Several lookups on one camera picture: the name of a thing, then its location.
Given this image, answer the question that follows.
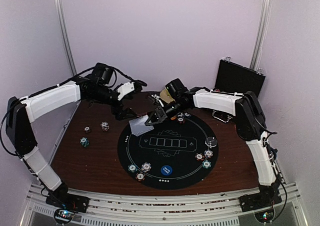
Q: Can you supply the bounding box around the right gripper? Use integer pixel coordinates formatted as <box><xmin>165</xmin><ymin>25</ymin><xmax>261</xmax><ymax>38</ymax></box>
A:
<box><xmin>145</xmin><ymin>98</ymin><xmax>188</xmax><ymax>125</ymax></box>

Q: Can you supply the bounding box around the black hundred chip top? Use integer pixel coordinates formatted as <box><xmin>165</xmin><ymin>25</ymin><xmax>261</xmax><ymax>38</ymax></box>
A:
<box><xmin>177</xmin><ymin>117</ymin><xmax>185</xmax><ymax>124</ymax></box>

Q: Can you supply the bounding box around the black hundred chip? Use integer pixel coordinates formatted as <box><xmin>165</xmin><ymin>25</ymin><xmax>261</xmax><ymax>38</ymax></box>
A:
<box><xmin>177</xmin><ymin>117</ymin><xmax>185</xmax><ymax>124</ymax></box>
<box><xmin>135</xmin><ymin>172</ymin><xmax>146</xmax><ymax>181</ymax></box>

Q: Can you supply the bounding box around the green chip stack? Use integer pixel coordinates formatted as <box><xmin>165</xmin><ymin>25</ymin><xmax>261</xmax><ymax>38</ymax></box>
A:
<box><xmin>79</xmin><ymin>137</ymin><xmax>90</xmax><ymax>148</ymax></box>

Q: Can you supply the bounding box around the blue ten chip bottom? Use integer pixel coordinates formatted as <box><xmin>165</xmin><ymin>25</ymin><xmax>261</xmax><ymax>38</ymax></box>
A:
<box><xmin>141</xmin><ymin>162</ymin><xmax>152</xmax><ymax>172</ymax></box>

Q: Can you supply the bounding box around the green fifty chip bottom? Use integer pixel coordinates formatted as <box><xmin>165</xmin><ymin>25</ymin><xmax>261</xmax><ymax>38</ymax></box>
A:
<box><xmin>128</xmin><ymin>164</ymin><xmax>138</xmax><ymax>173</ymax></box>

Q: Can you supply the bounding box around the black hundred chip bottom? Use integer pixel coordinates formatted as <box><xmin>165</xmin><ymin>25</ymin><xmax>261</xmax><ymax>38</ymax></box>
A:
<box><xmin>135</xmin><ymin>172</ymin><xmax>146</xmax><ymax>181</ymax></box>

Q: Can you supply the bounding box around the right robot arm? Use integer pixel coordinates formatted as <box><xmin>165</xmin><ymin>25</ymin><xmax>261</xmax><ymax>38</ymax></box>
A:
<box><xmin>145</xmin><ymin>79</ymin><xmax>283</xmax><ymax>209</ymax></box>

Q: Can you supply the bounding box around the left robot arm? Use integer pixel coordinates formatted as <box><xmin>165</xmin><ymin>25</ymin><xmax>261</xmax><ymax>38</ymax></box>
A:
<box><xmin>0</xmin><ymin>63</ymin><xmax>147</xmax><ymax>210</ymax></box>

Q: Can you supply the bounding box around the beige bird plate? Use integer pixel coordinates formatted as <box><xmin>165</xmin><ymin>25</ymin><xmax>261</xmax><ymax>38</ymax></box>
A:
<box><xmin>159</xmin><ymin>88</ymin><xmax>175</xmax><ymax>104</ymax></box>

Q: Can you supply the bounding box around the round black poker mat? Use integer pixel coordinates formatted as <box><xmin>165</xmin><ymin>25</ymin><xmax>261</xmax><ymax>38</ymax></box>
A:
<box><xmin>117</xmin><ymin>114</ymin><xmax>219</xmax><ymax>190</ymax></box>

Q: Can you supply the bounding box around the blue small blind button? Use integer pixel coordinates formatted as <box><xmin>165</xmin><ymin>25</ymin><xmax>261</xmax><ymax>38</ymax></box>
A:
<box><xmin>160</xmin><ymin>165</ymin><xmax>173</xmax><ymax>176</ymax></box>

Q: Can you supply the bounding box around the clear dealer button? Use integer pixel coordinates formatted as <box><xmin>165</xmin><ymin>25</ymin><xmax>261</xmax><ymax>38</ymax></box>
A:
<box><xmin>205</xmin><ymin>137</ymin><xmax>218</xmax><ymax>148</ymax></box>

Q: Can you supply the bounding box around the black poker chip case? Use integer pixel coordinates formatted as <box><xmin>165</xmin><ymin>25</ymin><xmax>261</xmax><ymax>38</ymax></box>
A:
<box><xmin>211</xmin><ymin>56</ymin><xmax>267</xmax><ymax>124</ymax></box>

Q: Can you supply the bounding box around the right aluminium post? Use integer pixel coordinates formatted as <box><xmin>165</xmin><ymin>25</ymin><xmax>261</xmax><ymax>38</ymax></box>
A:
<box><xmin>249</xmin><ymin>0</ymin><xmax>272</xmax><ymax>71</ymax></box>

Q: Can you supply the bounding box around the aluminium post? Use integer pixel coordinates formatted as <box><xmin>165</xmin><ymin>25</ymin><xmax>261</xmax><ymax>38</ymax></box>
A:
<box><xmin>54</xmin><ymin>0</ymin><xmax>77</xmax><ymax>76</ymax></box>
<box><xmin>249</xmin><ymin>0</ymin><xmax>272</xmax><ymax>71</ymax></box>

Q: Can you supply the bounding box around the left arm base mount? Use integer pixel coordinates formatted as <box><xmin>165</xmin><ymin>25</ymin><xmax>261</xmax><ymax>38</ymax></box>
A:
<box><xmin>45</xmin><ymin>193</ymin><xmax>90</xmax><ymax>225</ymax></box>

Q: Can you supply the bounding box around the aluminium front rail frame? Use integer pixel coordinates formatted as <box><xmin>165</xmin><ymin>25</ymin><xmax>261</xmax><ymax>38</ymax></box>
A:
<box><xmin>18</xmin><ymin>183</ymin><xmax>311</xmax><ymax>225</ymax></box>

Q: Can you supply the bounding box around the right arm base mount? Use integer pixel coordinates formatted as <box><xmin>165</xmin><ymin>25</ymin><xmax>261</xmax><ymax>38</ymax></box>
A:
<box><xmin>239</xmin><ymin>193</ymin><xmax>282</xmax><ymax>224</ymax></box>

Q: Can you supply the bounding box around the left aluminium post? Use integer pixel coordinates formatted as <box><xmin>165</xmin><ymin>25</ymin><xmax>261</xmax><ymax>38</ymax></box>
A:
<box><xmin>54</xmin><ymin>0</ymin><xmax>77</xmax><ymax>76</ymax></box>

